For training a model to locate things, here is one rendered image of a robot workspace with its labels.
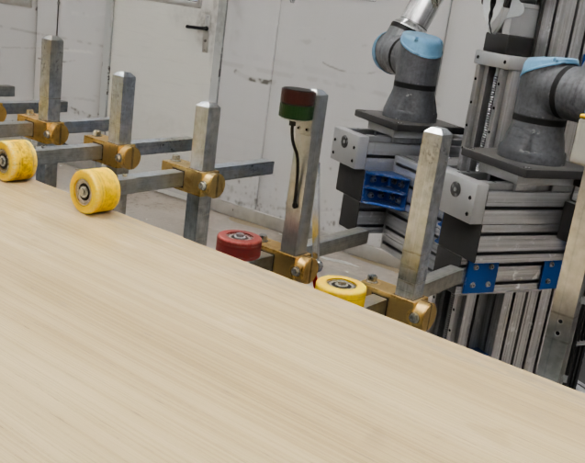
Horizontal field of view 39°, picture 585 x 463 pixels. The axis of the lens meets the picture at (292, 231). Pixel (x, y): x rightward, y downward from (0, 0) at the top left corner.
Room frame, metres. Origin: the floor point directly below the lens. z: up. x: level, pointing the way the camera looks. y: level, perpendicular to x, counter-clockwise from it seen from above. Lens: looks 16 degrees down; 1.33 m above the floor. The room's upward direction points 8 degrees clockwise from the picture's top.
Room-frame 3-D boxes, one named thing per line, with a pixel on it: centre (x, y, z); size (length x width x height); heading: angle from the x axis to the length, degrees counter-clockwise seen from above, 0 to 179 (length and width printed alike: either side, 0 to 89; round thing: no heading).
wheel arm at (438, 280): (1.36, -0.20, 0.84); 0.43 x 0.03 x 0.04; 144
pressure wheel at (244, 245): (1.38, 0.09, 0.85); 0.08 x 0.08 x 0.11
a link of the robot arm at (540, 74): (1.85, -0.52, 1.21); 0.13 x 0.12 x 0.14; 35
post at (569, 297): (1.15, -0.42, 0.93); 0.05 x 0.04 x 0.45; 54
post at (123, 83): (1.74, 0.40, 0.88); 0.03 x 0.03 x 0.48; 54
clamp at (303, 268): (1.46, 0.01, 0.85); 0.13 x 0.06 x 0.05; 54
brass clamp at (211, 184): (1.61, 0.21, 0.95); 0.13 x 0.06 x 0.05; 54
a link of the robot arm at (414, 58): (2.30, -0.28, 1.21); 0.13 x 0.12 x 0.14; 21
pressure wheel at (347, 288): (1.20, -0.09, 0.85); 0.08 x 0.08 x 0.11
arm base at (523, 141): (1.86, -0.52, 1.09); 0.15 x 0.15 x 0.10
